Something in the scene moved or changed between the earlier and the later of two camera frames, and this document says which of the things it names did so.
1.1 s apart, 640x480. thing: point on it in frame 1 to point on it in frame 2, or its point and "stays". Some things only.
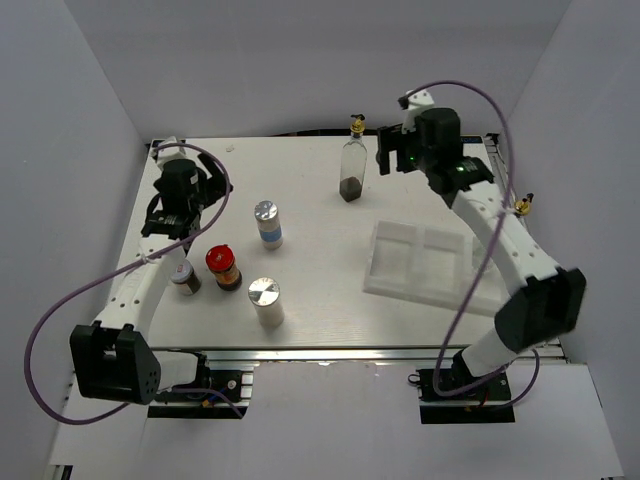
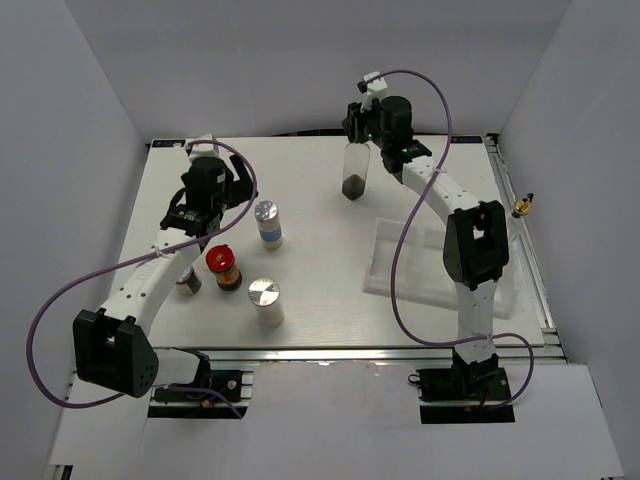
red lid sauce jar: x=220 y=260 stays
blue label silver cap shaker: x=269 y=224 stays
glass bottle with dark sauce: x=354 y=162 stays
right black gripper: x=392 y=139 to x=355 y=118
